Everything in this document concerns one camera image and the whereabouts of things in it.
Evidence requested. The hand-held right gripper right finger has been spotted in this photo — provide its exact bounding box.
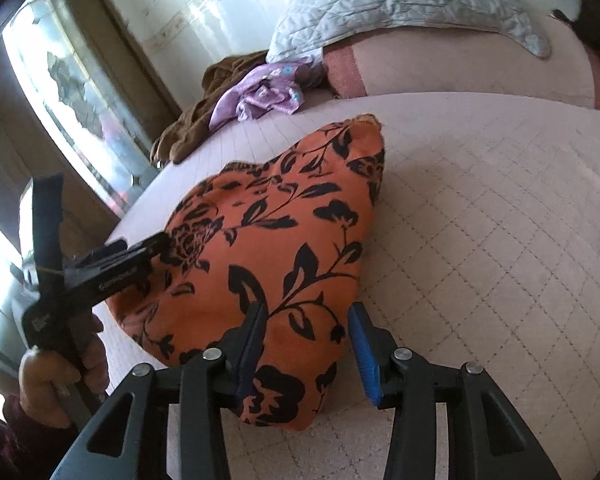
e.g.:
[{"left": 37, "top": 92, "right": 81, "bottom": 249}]
[{"left": 346, "top": 302, "right": 563, "bottom": 480}]

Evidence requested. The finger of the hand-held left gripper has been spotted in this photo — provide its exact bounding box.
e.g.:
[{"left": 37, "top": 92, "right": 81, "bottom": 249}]
[
  {"left": 67, "top": 232, "right": 175, "bottom": 273},
  {"left": 64, "top": 259, "right": 153, "bottom": 307}
]

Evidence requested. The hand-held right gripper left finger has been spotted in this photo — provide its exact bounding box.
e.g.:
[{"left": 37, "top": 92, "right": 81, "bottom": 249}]
[{"left": 52, "top": 302, "right": 270, "bottom": 480}]

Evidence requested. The orange black floral garment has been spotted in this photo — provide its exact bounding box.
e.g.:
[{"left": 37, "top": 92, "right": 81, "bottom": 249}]
[{"left": 105, "top": 115, "right": 387, "bottom": 433}]

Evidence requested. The person's left forearm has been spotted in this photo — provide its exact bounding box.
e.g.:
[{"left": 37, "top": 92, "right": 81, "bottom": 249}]
[{"left": 0, "top": 392, "right": 78, "bottom": 480}]

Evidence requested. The person's left hand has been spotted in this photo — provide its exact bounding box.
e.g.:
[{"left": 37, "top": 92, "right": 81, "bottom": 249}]
[{"left": 19, "top": 312, "right": 108, "bottom": 430}]

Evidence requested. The brown cloth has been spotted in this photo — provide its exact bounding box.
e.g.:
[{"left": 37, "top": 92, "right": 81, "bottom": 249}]
[{"left": 150, "top": 52, "right": 276, "bottom": 163}]

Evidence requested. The white quilted bed cover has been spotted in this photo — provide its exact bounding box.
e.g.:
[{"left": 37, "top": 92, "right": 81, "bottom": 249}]
[{"left": 102, "top": 91, "right": 600, "bottom": 480}]

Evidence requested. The purple printed cloth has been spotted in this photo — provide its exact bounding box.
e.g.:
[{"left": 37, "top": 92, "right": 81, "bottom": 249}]
[{"left": 209, "top": 56, "right": 315, "bottom": 133}]

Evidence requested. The pink blanket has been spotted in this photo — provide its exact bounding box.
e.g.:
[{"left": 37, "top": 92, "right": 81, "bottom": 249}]
[{"left": 300, "top": 12, "right": 600, "bottom": 112}]

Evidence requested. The grey quilted pillow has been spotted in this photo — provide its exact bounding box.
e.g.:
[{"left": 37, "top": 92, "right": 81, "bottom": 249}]
[{"left": 266, "top": 0, "right": 552, "bottom": 63}]

